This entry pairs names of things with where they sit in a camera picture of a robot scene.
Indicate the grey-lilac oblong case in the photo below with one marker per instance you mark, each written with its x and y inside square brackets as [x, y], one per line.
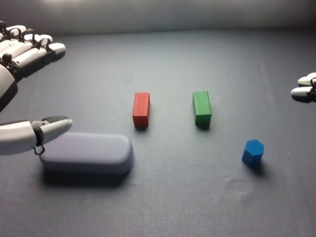
[86, 153]

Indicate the red rectangular block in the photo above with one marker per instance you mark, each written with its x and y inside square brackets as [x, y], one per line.
[141, 108]

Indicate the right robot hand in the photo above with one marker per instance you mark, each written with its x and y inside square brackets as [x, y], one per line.
[304, 91]

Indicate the green rectangular block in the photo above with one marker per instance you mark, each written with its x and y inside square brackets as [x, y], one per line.
[202, 106]

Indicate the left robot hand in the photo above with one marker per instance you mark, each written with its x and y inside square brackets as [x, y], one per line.
[24, 53]

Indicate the blue hexagonal block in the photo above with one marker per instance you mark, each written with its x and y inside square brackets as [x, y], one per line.
[253, 153]

